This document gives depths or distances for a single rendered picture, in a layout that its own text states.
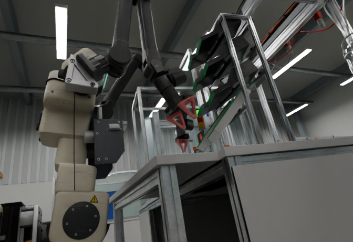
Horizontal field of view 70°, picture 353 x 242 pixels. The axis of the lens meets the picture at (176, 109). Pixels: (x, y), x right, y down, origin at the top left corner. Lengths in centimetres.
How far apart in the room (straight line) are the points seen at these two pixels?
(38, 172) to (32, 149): 80
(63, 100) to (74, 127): 10
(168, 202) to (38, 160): 900
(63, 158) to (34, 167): 864
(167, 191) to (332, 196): 53
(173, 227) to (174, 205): 6
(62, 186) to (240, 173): 54
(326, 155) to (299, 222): 27
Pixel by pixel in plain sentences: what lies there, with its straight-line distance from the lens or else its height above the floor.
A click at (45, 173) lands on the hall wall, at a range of 952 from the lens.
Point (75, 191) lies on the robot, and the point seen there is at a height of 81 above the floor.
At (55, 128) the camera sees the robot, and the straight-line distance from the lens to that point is 96.
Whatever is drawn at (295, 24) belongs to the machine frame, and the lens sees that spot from 249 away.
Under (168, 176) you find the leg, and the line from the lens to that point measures 75.
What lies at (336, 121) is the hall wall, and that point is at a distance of 1356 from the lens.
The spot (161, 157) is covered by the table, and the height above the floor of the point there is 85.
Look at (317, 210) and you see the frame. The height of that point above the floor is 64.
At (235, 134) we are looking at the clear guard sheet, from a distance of 322.
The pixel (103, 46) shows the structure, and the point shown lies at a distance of 677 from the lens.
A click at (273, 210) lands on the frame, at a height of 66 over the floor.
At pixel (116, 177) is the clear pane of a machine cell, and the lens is 648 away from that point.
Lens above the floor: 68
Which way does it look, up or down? 24 degrees up
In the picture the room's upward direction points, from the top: 10 degrees counter-clockwise
